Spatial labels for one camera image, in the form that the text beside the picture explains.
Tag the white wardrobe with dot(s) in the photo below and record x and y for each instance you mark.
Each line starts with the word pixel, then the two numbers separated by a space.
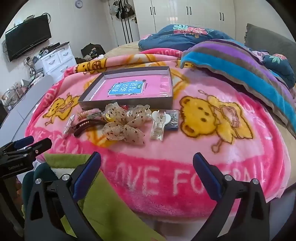
pixel 185 14

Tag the clear earring card packet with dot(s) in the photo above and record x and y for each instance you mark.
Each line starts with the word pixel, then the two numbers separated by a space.
pixel 69 127

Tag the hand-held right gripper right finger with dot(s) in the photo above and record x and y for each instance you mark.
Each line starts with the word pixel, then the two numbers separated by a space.
pixel 208 178

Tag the striped fleece blanket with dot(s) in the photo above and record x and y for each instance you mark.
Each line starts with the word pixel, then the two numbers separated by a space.
pixel 242 67

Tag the green cloth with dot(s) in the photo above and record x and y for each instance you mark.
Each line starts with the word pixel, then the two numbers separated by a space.
pixel 111 208

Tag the small clear jewelry packet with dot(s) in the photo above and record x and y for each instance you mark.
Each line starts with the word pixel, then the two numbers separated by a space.
pixel 172 121

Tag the pink shallow box tray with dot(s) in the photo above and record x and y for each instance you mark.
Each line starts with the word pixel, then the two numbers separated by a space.
pixel 124 105

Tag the dark red banana hair clip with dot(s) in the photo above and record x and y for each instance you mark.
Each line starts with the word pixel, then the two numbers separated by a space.
pixel 87 125

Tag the grey padded headboard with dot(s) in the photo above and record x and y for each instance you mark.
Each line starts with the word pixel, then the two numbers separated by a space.
pixel 270 39

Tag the hanging black bags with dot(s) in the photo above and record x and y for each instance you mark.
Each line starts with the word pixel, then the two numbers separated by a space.
pixel 124 10

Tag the white translucent claw clip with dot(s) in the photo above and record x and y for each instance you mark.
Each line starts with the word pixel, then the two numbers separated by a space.
pixel 158 127

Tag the teal cloth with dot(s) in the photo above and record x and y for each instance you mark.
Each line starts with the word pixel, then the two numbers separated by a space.
pixel 44 170

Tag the white drawer chest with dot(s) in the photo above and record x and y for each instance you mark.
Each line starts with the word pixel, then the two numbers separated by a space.
pixel 57 58

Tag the black flat screen television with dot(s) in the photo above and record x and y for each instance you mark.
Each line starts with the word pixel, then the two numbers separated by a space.
pixel 27 37

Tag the pink fuzzy hair clip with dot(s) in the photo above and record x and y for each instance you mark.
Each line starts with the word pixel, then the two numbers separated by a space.
pixel 96 112

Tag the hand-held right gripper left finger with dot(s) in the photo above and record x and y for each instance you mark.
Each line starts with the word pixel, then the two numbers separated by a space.
pixel 86 174

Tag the black bag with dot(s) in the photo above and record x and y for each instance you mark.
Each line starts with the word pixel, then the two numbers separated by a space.
pixel 92 51

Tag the white door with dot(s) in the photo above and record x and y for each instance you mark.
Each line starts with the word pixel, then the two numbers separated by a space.
pixel 131 32

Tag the tan bed sheet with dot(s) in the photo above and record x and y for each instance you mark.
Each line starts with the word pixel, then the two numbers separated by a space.
pixel 124 49

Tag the polka dot bow hair clip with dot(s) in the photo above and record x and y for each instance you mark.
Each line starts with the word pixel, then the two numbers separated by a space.
pixel 124 129

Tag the pink bear printed blanket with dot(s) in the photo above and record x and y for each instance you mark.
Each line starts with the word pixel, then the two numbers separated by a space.
pixel 161 162

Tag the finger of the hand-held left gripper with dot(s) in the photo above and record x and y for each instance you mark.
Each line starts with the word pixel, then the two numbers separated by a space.
pixel 38 146
pixel 23 141

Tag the grey bed footboard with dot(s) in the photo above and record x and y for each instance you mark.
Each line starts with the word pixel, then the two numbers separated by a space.
pixel 25 102

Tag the blue floral duvet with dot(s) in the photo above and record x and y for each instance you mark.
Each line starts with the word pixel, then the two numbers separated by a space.
pixel 166 39

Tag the round wall clock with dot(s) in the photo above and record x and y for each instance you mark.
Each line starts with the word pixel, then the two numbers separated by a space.
pixel 79 3

